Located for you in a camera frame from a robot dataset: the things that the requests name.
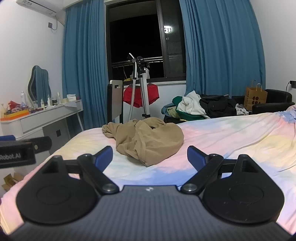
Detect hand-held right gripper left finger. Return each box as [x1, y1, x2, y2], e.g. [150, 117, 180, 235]
[42, 146, 119, 194]

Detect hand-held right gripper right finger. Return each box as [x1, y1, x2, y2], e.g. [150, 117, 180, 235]
[180, 146, 259, 194]

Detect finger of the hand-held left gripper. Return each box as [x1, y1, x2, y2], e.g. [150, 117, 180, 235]
[16, 136, 52, 154]

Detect khaki pants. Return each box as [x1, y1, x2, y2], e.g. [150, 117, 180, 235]
[102, 117, 185, 167]

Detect white dressing table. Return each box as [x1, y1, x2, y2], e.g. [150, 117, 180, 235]
[0, 100, 84, 141]

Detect cardboard box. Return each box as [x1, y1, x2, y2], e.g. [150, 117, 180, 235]
[1, 173, 23, 192]

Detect pastel bed sheet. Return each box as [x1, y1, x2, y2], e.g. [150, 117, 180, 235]
[0, 105, 296, 234]

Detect yellow-green knit garment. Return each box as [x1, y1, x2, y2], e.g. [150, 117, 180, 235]
[166, 108, 181, 119]

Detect grey backed chair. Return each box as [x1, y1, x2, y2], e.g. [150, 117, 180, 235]
[107, 80, 124, 124]

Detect white garment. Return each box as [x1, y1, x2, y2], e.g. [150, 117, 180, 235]
[177, 90, 210, 116]

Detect black garment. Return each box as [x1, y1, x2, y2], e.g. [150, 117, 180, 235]
[200, 94, 237, 119]

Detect wavy framed mirror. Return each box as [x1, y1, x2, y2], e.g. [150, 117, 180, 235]
[28, 65, 51, 108]

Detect green garment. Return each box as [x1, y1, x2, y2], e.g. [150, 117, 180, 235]
[171, 95, 208, 121]

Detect patterned white cloth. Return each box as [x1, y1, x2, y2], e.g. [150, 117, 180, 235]
[235, 103, 249, 115]

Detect red cloth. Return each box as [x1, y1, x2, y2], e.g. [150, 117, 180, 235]
[123, 83, 160, 108]

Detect brown paper bag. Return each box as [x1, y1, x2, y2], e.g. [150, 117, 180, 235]
[244, 80, 268, 110]

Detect blue curtain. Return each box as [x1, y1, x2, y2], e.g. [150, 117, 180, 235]
[61, 0, 109, 131]

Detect black sofa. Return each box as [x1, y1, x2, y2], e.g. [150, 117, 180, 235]
[231, 89, 295, 115]

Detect dark framed window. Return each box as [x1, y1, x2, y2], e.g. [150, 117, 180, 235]
[105, 0, 186, 82]

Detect white air conditioner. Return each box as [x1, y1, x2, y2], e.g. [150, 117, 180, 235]
[16, 0, 66, 25]

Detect garment steamer hose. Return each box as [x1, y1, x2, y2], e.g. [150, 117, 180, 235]
[128, 53, 139, 121]

